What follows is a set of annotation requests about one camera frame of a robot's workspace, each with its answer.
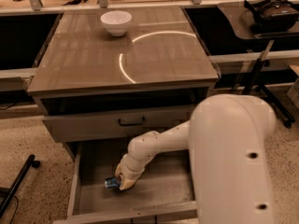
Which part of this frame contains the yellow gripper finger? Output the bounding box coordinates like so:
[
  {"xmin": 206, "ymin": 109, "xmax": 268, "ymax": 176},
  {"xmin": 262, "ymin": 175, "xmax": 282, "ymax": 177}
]
[
  {"xmin": 115, "ymin": 164, "xmax": 121, "ymax": 182},
  {"xmin": 120, "ymin": 178, "xmax": 135, "ymax": 190}
]

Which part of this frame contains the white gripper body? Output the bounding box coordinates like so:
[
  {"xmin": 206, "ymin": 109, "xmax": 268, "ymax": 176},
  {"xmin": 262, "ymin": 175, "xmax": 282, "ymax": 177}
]
[{"xmin": 120, "ymin": 160, "xmax": 144, "ymax": 180}]

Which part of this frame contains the blue silver redbull can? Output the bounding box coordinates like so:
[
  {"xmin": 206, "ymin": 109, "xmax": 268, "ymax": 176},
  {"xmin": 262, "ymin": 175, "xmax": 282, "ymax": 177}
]
[{"xmin": 105, "ymin": 176, "xmax": 121, "ymax": 189}]

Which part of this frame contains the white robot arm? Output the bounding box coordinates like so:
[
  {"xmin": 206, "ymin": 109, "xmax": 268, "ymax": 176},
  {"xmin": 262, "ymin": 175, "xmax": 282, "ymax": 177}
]
[{"xmin": 115, "ymin": 94, "xmax": 277, "ymax": 224}]

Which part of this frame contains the open grey middle drawer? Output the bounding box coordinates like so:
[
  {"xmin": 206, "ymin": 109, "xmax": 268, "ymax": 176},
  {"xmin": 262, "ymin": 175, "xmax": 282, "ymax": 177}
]
[{"xmin": 54, "ymin": 137, "xmax": 197, "ymax": 224}]

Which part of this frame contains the grey drawer cabinet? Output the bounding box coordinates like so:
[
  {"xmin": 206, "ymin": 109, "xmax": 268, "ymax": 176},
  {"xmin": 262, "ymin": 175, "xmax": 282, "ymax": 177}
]
[{"xmin": 27, "ymin": 5, "xmax": 222, "ymax": 224}]

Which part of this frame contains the black stand leg with wheel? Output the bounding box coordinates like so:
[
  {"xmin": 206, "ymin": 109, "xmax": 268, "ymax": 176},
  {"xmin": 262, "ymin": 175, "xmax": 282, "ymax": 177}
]
[{"xmin": 0, "ymin": 154, "xmax": 40, "ymax": 218}]

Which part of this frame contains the white ceramic bowl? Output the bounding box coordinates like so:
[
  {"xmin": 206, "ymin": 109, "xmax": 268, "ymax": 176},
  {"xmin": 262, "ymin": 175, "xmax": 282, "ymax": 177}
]
[{"xmin": 100, "ymin": 10, "xmax": 132, "ymax": 36}]

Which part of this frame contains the black rolling side table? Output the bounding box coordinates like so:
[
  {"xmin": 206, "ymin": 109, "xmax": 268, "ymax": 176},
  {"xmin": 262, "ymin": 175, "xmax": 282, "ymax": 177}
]
[{"xmin": 217, "ymin": 2, "xmax": 299, "ymax": 128}]

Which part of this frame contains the black VR headset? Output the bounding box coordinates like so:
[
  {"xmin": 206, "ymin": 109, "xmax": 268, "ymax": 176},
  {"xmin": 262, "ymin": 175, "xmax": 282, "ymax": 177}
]
[{"xmin": 244, "ymin": 0, "xmax": 299, "ymax": 33}]

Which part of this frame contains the black drawer handle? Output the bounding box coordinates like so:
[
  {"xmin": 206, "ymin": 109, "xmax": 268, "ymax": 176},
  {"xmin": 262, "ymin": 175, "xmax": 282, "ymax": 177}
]
[{"xmin": 118, "ymin": 117, "xmax": 146, "ymax": 127}]

